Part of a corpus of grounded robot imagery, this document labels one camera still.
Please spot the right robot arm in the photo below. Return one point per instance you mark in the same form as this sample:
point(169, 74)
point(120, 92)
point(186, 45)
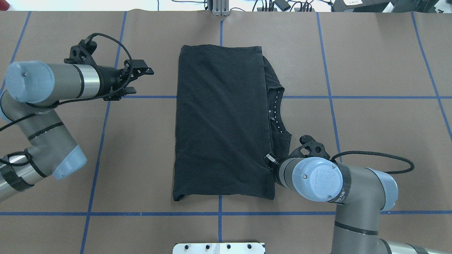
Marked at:
point(360, 194)

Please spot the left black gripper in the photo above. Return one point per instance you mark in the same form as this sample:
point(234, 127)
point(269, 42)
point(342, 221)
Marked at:
point(108, 82)

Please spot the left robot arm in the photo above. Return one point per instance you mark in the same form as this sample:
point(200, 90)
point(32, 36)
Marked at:
point(34, 89)

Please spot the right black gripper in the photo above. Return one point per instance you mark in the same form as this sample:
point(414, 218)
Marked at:
point(270, 158)

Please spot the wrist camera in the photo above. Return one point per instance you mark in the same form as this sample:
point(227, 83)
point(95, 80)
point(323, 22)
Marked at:
point(82, 53)
point(309, 148)

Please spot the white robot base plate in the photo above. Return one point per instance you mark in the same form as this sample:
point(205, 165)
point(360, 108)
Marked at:
point(220, 248)

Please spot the black graphic t-shirt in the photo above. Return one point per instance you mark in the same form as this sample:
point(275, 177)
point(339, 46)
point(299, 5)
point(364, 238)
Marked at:
point(228, 118)

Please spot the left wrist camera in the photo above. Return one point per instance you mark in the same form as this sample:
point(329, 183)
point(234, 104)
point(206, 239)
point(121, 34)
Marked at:
point(82, 53)

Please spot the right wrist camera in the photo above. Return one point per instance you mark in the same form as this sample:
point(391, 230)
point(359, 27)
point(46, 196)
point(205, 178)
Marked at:
point(309, 148)

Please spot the aluminium frame post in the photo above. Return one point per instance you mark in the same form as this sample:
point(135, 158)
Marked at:
point(219, 7)

